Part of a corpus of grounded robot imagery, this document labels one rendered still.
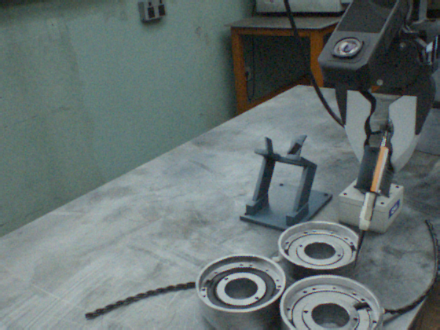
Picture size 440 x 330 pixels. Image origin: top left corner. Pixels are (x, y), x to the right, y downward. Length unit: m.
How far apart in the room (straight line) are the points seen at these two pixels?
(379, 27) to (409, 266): 0.34
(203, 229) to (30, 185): 1.54
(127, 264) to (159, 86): 1.95
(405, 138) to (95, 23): 1.93
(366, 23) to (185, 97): 2.32
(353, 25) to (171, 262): 0.40
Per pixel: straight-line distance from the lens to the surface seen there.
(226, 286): 0.59
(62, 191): 2.31
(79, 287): 0.69
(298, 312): 0.55
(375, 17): 0.46
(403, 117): 0.51
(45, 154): 2.22
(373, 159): 0.53
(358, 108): 0.53
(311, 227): 0.67
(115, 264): 0.71
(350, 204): 0.73
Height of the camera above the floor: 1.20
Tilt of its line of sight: 25 degrees down
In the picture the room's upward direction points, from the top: 6 degrees counter-clockwise
